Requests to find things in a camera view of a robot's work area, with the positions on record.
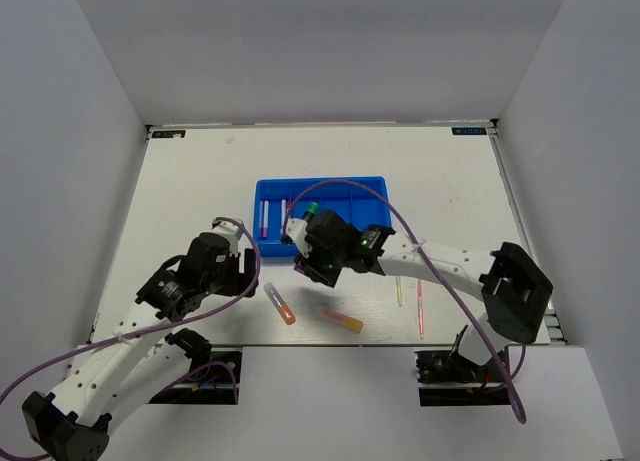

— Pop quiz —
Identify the purple black highlighter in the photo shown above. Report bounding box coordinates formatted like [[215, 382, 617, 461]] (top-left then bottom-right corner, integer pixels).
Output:
[[294, 257, 306, 276]]

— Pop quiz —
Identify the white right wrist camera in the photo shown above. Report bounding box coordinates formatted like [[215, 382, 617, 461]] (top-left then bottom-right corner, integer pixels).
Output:
[[281, 218, 312, 257]]

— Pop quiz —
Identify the magenta capped white marker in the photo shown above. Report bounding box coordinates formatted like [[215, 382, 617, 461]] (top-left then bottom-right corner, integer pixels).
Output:
[[280, 199, 291, 236]]

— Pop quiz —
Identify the pink capped white marker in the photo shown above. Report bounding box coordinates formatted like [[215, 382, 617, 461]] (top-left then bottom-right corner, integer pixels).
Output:
[[260, 200, 270, 239]]

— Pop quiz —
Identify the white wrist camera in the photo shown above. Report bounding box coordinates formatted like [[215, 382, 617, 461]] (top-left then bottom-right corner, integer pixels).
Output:
[[212, 217, 244, 256], [281, 218, 312, 257]]

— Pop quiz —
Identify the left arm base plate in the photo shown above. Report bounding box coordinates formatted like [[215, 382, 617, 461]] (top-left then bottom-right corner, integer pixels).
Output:
[[149, 348, 243, 406]]

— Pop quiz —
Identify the green black highlighter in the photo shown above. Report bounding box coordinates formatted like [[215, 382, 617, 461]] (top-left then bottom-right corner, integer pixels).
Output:
[[302, 202, 319, 222]]

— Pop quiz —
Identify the right corner label sticker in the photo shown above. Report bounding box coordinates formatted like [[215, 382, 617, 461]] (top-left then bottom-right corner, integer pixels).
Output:
[[451, 126, 487, 136]]

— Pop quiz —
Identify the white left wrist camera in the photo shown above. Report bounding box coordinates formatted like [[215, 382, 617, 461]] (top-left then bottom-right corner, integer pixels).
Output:
[[212, 217, 244, 256]]

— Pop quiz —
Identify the yellow orange highlighter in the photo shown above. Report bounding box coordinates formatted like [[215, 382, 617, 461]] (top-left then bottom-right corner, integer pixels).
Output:
[[321, 309, 364, 334]]

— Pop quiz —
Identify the thin yellow highlighter pen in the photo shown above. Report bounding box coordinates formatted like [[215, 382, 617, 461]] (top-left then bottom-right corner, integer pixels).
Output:
[[395, 276, 403, 307]]

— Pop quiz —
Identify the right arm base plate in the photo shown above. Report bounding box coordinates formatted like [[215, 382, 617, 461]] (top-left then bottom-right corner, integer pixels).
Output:
[[415, 350, 510, 407]]

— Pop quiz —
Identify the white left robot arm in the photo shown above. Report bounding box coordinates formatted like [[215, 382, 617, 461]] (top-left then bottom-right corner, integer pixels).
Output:
[[22, 219, 257, 460]]

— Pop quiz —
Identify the left corner label sticker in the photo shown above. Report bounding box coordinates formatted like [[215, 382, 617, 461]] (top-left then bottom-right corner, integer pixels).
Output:
[[151, 130, 186, 139]]

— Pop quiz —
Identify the orange grey highlighter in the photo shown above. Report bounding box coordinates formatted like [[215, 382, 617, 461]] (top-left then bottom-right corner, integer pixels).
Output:
[[263, 282, 296, 326]]

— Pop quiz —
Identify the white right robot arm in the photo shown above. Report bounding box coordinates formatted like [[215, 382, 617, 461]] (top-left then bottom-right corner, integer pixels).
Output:
[[284, 210, 553, 383]]

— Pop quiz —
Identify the corner label sticker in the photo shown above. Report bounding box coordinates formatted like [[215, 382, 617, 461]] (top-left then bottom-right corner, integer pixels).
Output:
[[151, 130, 186, 139], [451, 126, 487, 136]]

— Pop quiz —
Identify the thin pink highlighter pen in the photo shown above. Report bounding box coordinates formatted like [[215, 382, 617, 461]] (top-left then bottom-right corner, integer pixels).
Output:
[[416, 280, 425, 339]]

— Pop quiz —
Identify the blue plastic divided tray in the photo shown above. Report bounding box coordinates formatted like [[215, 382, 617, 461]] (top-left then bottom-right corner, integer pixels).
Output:
[[253, 176, 392, 258]]

